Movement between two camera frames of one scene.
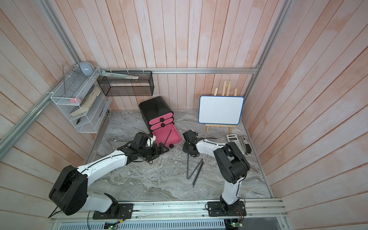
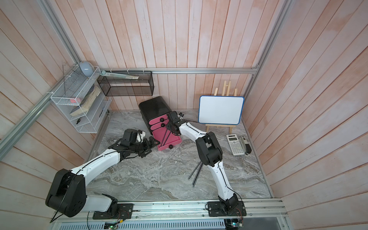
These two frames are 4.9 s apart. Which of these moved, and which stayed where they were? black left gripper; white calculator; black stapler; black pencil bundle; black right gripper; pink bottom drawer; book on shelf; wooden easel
Moved: black right gripper; black left gripper
Stayed: black stapler; book on shelf; wooden easel; white calculator; black pencil bundle; pink bottom drawer
